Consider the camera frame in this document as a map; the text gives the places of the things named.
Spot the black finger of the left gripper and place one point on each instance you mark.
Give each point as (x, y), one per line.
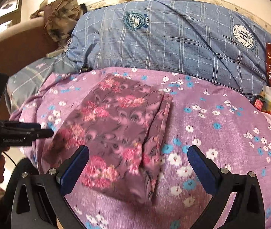
(42, 133)
(20, 125)

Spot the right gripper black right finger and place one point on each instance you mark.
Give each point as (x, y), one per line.
(247, 210)

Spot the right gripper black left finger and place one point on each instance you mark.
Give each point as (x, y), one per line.
(39, 200)

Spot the maroon pink floral garment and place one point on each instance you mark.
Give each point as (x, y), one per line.
(122, 122)

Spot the grey blue plaid pillow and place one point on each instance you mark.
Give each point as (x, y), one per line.
(29, 79)

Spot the purple floral bed sheet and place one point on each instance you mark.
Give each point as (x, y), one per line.
(221, 122)

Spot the brown wooden headboard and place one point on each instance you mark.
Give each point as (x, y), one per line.
(24, 43)

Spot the small red labelled bottle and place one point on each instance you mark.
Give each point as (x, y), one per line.
(258, 102)

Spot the beige floral cloth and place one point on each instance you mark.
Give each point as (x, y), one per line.
(60, 18)

